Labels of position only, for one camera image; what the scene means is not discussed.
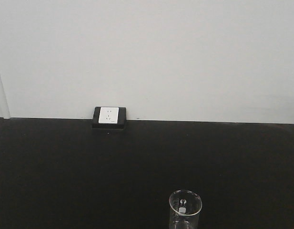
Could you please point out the white socket in black box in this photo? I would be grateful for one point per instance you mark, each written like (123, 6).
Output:
(109, 118)

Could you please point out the clear glass beaker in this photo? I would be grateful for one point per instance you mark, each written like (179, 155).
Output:
(185, 208)

